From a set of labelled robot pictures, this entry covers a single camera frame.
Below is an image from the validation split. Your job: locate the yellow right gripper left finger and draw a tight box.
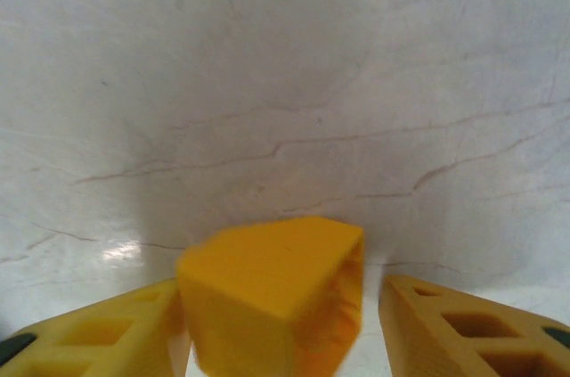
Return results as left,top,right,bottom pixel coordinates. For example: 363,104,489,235
0,277,186,377

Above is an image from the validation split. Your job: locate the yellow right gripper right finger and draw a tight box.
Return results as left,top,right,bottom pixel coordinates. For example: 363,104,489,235
379,274,570,377

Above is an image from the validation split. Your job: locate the yellow lego brick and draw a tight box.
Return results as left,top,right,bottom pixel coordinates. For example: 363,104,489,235
176,215,366,377

